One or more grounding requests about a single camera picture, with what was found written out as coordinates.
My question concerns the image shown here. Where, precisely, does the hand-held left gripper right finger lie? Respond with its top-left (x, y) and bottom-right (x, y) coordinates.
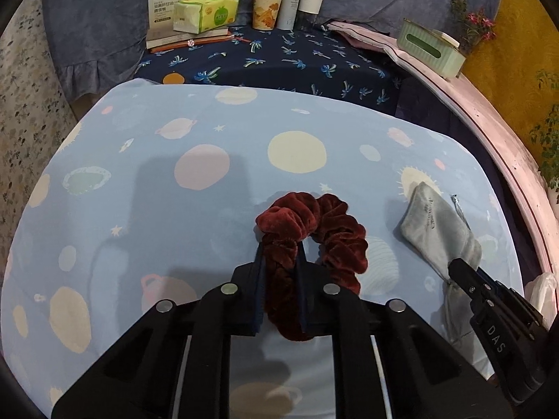
top-left (297, 243), bottom-right (514, 419)

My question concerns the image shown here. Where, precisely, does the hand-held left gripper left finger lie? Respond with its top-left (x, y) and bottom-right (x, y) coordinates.
top-left (51, 244), bottom-right (267, 419)

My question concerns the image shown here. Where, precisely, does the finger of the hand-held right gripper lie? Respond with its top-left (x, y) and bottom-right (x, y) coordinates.
top-left (449, 257), bottom-right (510, 359)
top-left (476, 268), bottom-right (545, 329)

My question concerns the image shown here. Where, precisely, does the white plastic bag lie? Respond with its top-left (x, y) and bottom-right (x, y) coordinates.
top-left (523, 271), bottom-right (558, 329)

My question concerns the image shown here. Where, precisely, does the dark red velvet scrunchie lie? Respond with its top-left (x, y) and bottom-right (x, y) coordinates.
top-left (254, 192), bottom-right (369, 341)

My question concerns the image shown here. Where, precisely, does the grey drawstring pouch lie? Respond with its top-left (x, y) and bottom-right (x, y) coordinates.
top-left (398, 182), bottom-right (484, 285)

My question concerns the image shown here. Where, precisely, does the light blue dotted sheet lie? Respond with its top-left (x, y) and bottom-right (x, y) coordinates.
top-left (0, 77), bottom-right (525, 419)

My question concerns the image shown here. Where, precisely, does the pink curved ledge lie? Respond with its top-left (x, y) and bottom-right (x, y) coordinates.
top-left (393, 44), bottom-right (559, 281)

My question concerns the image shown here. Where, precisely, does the green leafy plant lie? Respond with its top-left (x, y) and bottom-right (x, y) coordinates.
top-left (530, 69), bottom-right (559, 193)

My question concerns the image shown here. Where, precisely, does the navy palm print cloth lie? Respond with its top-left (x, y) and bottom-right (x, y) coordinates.
top-left (135, 23), bottom-right (408, 117)

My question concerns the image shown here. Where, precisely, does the folded pink cloth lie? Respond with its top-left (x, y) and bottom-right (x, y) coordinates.
top-left (327, 20), bottom-right (403, 60)

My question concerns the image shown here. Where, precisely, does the green tissue box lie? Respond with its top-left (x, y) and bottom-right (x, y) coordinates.
top-left (397, 18), bottom-right (465, 80)

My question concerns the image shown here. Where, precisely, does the printed yellow can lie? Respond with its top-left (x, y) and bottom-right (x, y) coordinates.
top-left (253, 0), bottom-right (283, 31)

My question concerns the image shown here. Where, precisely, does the green tissue pack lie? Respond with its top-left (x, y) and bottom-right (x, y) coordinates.
top-left (173, 0), bottom-right (240, 35)

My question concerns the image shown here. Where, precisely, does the tall white tumbler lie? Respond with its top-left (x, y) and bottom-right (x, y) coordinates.
top-left (278, 0), bottom-right (303, 30)

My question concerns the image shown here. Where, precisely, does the vase with pink flowers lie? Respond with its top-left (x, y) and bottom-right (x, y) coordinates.
top-left (449, 0), bottom-right (499, 54)

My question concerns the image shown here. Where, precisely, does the white cap dark bottle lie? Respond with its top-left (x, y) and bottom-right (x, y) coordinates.
top-left (297, 0), bottom-right (328, 31)

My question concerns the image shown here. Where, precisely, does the white open cardboard box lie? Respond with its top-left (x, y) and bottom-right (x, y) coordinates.
top-left (146, 0), bottom-right (222, 36)

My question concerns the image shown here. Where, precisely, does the blue-grey velvet cover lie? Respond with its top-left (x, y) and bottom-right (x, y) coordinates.
top-left (41, 0), bottom-right (508, 102)

